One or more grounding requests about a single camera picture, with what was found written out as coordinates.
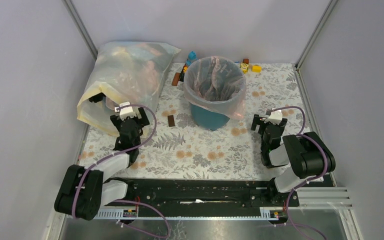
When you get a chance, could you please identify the pink plastic trash bag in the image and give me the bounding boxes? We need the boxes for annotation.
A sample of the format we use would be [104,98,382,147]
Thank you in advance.
[183,56,247,120]

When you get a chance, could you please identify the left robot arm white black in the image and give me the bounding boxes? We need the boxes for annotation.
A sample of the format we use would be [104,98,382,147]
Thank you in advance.
[53,102,156,220]

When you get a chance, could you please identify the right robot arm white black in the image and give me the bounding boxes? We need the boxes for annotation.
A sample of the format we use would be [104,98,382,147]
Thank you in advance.
[251,111,336,206]

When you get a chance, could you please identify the large translucent bag of bags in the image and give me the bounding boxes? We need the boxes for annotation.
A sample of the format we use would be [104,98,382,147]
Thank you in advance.
[76,41,181,136]

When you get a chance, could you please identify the teal plastic trash bin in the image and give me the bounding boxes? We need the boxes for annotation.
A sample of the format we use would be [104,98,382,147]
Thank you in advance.
[190,103,230,131]

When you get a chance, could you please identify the dark brown wooden block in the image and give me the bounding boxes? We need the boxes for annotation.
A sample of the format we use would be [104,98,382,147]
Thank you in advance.
[167,115,176,127]

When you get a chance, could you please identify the floral patterned table mat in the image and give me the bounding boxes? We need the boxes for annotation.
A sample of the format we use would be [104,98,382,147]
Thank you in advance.
[76,62,325,182]

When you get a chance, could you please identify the yellow toy cube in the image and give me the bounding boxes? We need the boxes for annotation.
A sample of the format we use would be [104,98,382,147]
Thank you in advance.
[251,65,262,73]

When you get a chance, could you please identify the yellow toy figure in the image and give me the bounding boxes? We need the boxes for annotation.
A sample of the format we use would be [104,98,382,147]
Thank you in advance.
[239,62,249,74]

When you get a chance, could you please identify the blue toy robot figure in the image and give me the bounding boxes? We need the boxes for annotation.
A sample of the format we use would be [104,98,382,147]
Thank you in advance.
[182,51,198,73]

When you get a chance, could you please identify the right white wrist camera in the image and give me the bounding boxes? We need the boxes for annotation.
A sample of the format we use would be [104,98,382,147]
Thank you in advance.
[264,110,283,125]

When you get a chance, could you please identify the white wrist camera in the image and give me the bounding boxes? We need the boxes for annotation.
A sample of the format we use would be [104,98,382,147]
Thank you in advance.
[114,101,137,121]
[264,110,283,125]

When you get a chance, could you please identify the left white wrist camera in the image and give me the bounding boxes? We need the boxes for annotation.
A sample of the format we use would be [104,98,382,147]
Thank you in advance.
[114,101,137,121]

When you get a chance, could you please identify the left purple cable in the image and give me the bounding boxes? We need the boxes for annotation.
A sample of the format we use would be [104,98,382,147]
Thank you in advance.
[70,103,172,239]

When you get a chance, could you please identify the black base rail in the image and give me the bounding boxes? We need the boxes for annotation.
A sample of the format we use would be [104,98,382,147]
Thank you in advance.
[107,178,300,212]

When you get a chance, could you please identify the grey slotted cable duct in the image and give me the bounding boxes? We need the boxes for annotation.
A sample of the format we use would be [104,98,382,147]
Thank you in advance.
[94,206,282,222]

